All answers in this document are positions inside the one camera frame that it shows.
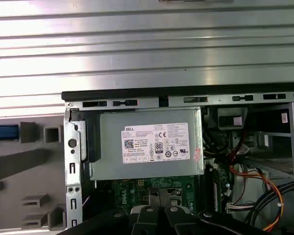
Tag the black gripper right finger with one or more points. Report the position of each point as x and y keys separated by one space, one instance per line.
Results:
x=178 y=220

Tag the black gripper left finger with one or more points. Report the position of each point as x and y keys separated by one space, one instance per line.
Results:
x=147 y=220

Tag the CPU socket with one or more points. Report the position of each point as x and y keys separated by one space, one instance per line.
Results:
x=177 y=198

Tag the grey power supply unit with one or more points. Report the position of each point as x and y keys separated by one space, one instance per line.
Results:
x=107 y=147

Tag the black RAM slot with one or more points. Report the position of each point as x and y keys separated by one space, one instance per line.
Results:
x=213 y=188
x=219 y=191

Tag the black open PC case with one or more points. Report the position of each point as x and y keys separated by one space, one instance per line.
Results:
x=73 y=156

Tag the grey parts rack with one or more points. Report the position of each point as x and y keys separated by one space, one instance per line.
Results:
x=54 y=176

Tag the green motherboard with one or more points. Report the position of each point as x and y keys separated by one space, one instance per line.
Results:
x=127 y=188

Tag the hard disk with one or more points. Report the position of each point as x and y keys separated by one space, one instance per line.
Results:
x=5 y=132

